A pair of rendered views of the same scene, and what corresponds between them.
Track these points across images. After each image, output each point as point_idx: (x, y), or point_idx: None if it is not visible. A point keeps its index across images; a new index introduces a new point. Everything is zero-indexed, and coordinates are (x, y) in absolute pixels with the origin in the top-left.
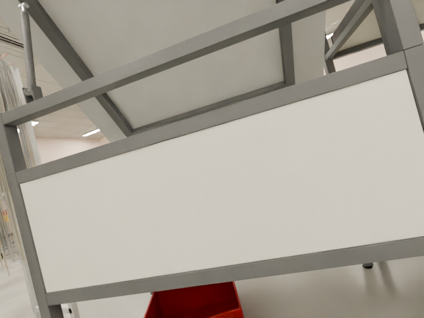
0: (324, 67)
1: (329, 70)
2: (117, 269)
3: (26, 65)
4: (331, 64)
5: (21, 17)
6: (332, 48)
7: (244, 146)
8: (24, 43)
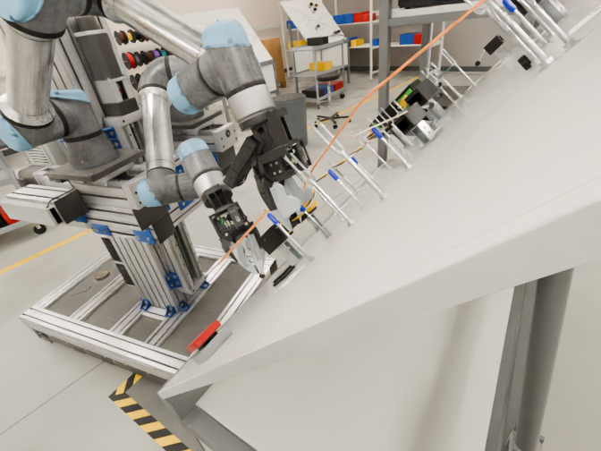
0: (379, 139)
1: (385, 146)
2: None
3: (545, 411)
4: (386, 139)
5: (571, 279)
6: (409, 132)
7: None
8: (554, 362)
